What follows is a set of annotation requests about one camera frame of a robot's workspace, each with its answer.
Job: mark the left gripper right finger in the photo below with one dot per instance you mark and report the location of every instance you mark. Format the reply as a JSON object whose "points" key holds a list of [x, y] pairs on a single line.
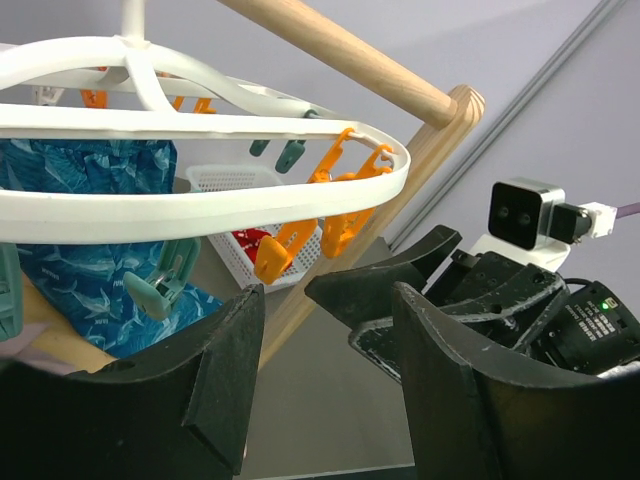
{"points": [[477, 410]]}

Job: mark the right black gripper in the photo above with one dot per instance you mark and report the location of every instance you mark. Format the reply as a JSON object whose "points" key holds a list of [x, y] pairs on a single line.
{"points": [[499, 298]]}

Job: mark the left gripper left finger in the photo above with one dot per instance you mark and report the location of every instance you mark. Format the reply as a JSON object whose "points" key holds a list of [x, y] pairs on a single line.
{"points": [[179, 409]]}

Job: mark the white round clip hanger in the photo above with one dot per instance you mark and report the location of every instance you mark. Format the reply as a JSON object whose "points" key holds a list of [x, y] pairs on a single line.
{"points": [[179, 99]]}

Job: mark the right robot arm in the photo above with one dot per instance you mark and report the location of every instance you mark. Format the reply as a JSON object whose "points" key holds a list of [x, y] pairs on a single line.
{"points": [[574, 324]]}

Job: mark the orange clothes peg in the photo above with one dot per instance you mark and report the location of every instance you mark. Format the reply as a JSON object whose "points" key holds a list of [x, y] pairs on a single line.
{"points": [[95, 98], [275, 254], [340, 230]]}

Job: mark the teal clothes peg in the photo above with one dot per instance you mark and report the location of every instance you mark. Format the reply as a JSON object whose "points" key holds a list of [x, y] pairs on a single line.
{"points": [[11, 293], [157, 294]]}

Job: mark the red christmas sock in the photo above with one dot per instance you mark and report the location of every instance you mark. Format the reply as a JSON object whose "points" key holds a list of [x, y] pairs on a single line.
{"points": [[249, 241]]}

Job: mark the blue leaf-pattern cloth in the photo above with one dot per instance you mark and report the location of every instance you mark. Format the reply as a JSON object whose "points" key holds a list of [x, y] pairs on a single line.
{"points": [[85, 282]]}

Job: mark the mauve grey cloth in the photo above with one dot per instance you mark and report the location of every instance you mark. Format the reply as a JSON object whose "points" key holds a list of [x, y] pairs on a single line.
{"points": [[21, 348]]}

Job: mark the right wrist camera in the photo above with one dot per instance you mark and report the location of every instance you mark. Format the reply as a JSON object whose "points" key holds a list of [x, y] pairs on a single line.
{"points": [[530, 222]]}

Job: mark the wooden hanging rack frame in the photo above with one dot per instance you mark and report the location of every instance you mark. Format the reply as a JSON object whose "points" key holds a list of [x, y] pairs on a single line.
{"points": [[447, 119]]}

